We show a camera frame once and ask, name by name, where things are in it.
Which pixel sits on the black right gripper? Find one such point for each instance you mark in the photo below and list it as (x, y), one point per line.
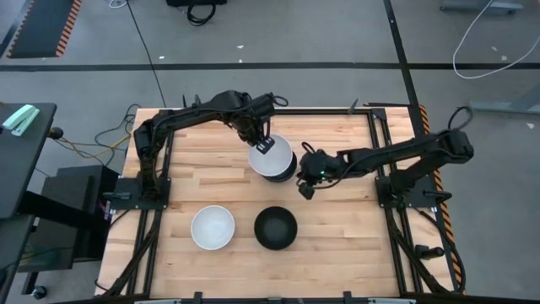
(316, 166)

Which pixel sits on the black table-level camera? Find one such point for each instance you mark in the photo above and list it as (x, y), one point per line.
(428, 252)

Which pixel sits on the mint green stapler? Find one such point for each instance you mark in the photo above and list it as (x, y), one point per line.
(19, 120)

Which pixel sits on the black caster wheel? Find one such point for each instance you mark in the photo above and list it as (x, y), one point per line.
(39, 292)

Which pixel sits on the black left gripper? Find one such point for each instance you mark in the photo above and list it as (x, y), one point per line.
(253, 126)

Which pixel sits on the grey table foot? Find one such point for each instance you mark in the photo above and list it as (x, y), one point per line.
(498, 106)
(476, 6)

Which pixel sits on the black mat orange striped edge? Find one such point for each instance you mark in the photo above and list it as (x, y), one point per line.
(38, 29)

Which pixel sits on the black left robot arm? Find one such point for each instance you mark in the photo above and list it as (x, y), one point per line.
(185, 116)

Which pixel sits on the dark grey ribbed bowl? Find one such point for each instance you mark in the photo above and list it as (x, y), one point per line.
(291, 172)
(275, 228)

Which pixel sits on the white ribbed bowl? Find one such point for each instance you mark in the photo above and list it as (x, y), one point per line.
(274, 162)
(212, 228)

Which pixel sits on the black equipment cabinet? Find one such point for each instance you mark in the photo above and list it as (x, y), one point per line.
(84, 219)

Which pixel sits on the black aluminium table frame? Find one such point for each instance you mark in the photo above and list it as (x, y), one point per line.
(320, 112)

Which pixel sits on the black desk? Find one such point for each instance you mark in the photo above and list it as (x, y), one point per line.
(21, 169)

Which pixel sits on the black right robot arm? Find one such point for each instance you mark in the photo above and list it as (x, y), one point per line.
(401, 152)

